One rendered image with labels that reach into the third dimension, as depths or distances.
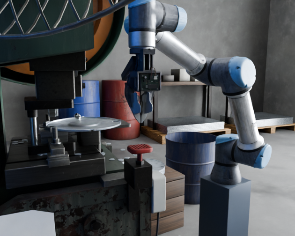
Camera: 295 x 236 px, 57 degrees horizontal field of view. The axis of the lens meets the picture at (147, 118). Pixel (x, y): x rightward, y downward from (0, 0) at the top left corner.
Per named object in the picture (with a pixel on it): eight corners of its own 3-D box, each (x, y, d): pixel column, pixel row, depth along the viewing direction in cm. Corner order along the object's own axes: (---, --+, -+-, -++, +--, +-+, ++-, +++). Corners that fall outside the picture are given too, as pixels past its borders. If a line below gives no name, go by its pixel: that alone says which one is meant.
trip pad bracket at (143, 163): (140, 208, 95) (140, 153, 91) (152, 221, 86) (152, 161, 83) (124, 211, 92) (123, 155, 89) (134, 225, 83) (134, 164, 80)
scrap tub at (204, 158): (196, 180, 252) (198, 129, 245) (227, 199, 214) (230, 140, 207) (156, 188, 236) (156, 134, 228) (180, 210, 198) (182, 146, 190)
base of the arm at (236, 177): (223, 171, 149) (224, 153, 148) (247, 180, 137) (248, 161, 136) (204, 177, 141) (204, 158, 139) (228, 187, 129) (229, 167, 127)
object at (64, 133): (62, 133, 113) (62, 122, 112) (68, 141, 100) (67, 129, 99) (39, 135, 110) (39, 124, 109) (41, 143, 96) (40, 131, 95)
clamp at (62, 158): (62, 150, 98) (61, 122, 97) (69, 165, 83) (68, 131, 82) (45, 152, 96) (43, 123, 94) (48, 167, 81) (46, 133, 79)
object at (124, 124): (121, 147, 124) (120, 117, 122) (131, 155, 111) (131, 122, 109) (63, 153, 114) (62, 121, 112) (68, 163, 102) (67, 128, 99)
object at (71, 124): (43, 121, 116) (43, 119, 116) (109, 116, 128) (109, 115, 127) (48, 135, 90) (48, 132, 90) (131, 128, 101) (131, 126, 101)
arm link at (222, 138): (223, 155, 146) (224, 130, 144) (246, 161, 136) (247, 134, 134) (209, 159, 138) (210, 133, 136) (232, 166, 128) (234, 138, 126)
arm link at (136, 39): (124, 34, 78) (150, 35, 81) (124, 50, 79) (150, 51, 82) (134, 30, 71) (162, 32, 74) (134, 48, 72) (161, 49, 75)
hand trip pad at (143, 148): (146, 165, 89) (146, 142, 87) (154, 171, 83) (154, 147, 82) (126, 168, 86) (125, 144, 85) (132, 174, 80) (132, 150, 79)
